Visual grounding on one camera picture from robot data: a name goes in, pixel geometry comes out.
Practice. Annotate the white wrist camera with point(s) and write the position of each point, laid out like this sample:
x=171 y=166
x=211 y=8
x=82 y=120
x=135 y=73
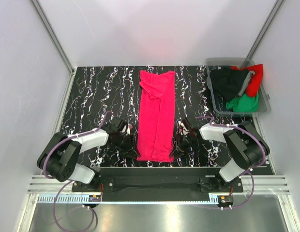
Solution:
x=127 y=129
x=182 y=130

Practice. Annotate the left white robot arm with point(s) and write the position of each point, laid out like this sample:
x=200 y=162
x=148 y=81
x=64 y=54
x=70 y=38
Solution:
x=59 y=158

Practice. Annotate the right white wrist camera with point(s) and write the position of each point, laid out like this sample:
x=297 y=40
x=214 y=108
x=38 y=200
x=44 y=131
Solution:
x=182 y=130

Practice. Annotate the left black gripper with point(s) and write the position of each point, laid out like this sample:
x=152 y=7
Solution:
x=131 y=149

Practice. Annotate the white cable duct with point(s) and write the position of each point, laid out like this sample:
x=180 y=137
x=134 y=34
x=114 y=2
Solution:
x=70 y=198

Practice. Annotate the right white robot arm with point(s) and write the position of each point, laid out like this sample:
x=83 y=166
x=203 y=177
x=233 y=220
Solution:
x=247 y=148

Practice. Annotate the pink t shirt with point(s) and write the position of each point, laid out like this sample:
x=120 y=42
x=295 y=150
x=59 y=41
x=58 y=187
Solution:
x=156 y=116

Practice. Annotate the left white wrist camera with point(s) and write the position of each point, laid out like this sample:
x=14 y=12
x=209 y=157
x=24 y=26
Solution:
x=127 y=129

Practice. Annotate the green t shirt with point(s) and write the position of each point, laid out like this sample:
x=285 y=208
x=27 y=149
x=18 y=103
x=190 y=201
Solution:
x=243 y=104

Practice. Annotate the aluminium frame rail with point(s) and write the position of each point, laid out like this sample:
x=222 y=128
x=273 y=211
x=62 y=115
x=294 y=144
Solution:
x=264 y=184

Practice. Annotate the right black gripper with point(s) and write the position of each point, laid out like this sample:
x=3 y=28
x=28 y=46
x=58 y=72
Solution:
x=178 y=152

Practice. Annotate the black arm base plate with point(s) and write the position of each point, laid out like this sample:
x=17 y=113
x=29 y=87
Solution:
x=117 y=183

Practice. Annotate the clear plastic bin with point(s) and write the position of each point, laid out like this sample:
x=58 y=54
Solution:
x=219 y=102

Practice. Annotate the grey t shirt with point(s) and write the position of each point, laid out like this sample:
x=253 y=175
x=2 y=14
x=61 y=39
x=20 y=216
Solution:
x=243 y=78

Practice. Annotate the red t shirt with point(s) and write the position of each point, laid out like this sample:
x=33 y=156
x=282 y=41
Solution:
x=256 y=79

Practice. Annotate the black t shirt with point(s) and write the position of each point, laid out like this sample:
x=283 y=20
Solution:
x=224 y=82

